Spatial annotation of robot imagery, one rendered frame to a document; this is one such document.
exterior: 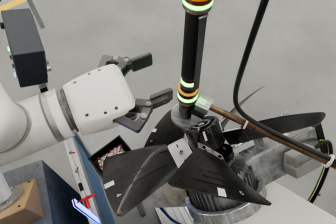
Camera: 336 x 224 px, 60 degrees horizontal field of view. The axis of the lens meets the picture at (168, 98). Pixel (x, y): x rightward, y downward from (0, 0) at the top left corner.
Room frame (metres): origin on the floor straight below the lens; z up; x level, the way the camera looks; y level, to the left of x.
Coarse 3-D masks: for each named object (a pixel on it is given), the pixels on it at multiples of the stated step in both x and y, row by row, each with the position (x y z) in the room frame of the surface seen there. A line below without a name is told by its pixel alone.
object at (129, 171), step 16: (160, 144) 0.36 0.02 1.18; (112, 160) 0.32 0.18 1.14; (128, 160) 0.32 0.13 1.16; (144, 160) 0.31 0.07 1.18; (160, 160) 0.31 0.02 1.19; (112, 176) 0.27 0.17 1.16; (128, 176) 0.26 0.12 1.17; (144, 176) 0.26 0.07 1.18; (160, 176) 0.26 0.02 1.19; (112, 192) 0.21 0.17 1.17; (128, 192) 0.21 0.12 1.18; (144, 192) 0.21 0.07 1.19; (112, 208) 0.17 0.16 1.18; (128, 208) 0.16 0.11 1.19
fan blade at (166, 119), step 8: (168, 112) 0.60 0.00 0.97; (160, 120) 0.57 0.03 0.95; (168, 120) 0.54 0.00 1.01; (160, 128) 0.52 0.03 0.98; (168, 128) 0.49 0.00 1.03; (176, 128) 0.48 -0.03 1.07; (152, 136) 0.49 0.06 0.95; (160, 136) 0.47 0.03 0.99; (168, 136) 0.46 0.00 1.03; (176, 136) 0.44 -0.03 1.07; (152, 144) 0.45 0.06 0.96; (168, 144) 0.42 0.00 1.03
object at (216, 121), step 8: (200, 120) 0.44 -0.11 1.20; (208, 120) 0.43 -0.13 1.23; (216, 120) 0.41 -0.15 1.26; (192, 128) 0.40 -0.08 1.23; (200, 128) 0.38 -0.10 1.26; (208, 128) 0.38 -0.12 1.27; (216, 128) 0.39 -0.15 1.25; (192, 136) 0.37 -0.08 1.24; (200, 136) 0.36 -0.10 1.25; (208, 136) 0.36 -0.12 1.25; (216, 136) 0.37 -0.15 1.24; (192, 144) 0.35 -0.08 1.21; (208, 144) 0.34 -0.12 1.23; (216, 144) 0.34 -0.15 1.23; (224, 144) 0.38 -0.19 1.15; (224, 152) 0.33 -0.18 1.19; (232, 152) 0.33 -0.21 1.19
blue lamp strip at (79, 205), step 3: (75, 201) 0.18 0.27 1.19; (78, 204) 0.18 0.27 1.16; (81, 204) 0.19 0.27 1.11; (78, 207) 0.17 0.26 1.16; (81, 207) 0.18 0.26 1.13; (84, 207) 0.19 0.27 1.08; (84, 210) 0.18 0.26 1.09; (87, 210) 0.19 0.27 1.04; (87, 213) 0.17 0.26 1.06; (90, 213) 0.18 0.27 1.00; (90, 216) 0.17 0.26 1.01; (93, 216) 0.18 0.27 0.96; (96, 219) 0.18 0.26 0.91
